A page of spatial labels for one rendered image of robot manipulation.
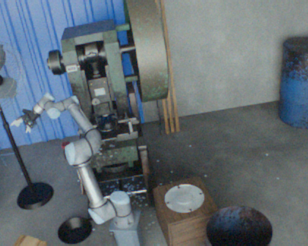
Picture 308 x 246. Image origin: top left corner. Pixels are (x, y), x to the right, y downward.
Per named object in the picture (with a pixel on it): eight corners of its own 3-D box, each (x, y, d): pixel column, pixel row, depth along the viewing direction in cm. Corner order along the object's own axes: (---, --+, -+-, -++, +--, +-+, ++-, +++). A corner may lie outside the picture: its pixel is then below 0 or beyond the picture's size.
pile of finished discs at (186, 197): (210, 206, 237) (210, 205, 237) (171, 217, 235) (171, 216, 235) (195, 181, 261) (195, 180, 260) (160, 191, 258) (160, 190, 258)
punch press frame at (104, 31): (146, 192, 288) (120, 36, 211) (96, 200, 289) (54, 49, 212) (136, 141, 353) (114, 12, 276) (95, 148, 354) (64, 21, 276)
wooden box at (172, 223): (218, 240, 253) (218, 209, 233) (171, 254, 250) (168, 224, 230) (199, 206, 286) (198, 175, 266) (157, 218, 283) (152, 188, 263)
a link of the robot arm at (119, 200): (135, 211, 218) (132, 195, 210) (116, 220, 213) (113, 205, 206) (125, 200, 227) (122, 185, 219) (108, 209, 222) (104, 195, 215)
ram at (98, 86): (114, 113, 256) (107, 77, 239) (94, 116, 257) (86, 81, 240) (113, 102, 271) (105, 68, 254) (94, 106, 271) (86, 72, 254)
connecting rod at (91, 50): (107, 87, 246) (98, 42, 227) (90, 90, 247) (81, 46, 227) (106, 76, 263) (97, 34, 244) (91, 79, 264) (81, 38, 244)
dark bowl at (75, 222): (94, 246, 268) (92, 241, 264) (59, 251, 269) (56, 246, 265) (94, 220, 293) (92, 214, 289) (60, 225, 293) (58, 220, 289)
